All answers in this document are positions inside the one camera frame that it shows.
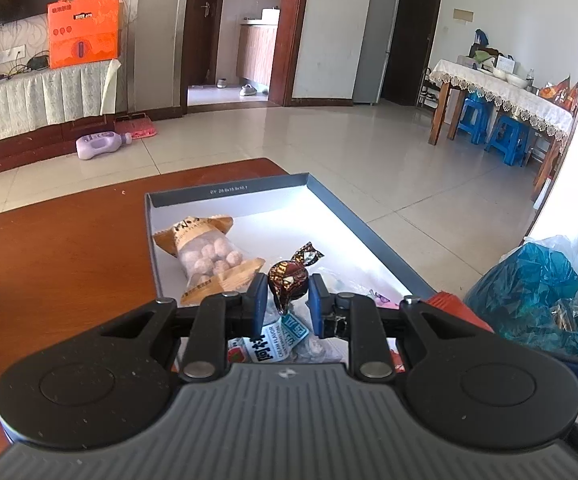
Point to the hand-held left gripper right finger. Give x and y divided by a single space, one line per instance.
317 310

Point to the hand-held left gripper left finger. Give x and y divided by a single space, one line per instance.
258 306

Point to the brown candy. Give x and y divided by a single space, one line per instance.
289 280

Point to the beige ball snack packet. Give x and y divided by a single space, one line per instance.
209 260

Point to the shallow grey cardboard box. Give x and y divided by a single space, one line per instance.
319 225

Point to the clear blue label snack packet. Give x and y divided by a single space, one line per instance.
279 340

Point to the pink candy wrapper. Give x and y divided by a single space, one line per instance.
380 300

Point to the orange snack stick packet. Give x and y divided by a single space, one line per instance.
397 361

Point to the blue plastic bag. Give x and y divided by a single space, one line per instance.
524 295

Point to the purple detergent bottle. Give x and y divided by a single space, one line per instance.
100 146

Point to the wooden dining table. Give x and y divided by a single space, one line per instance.
441 120

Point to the blue plastic stool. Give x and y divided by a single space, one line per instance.
509 140
474 117

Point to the metal shoe rack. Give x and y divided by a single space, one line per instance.
428 87

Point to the wooden kitchen cabinet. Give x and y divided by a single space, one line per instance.
256 57

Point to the grey refrigerator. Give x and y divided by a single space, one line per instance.
375 45

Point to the wooden television cabinet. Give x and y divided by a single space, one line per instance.
34 145

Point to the orange snack bags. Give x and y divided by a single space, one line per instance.
561 91

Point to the dining table with lace cloth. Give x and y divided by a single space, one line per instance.
499 90

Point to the brown wooden door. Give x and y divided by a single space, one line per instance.
203 25

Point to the dark entrance door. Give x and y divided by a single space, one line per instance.
419 40

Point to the white bowl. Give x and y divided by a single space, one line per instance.
516 80

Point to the cloth-covered TV cabinet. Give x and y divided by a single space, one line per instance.
34 97

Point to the orange cardboard gift box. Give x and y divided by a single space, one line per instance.
84 30

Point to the black router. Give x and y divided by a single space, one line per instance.
38 63

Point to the yellow wall notice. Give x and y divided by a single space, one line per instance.
463 15

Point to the wall power outlet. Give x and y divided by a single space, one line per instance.
4 55

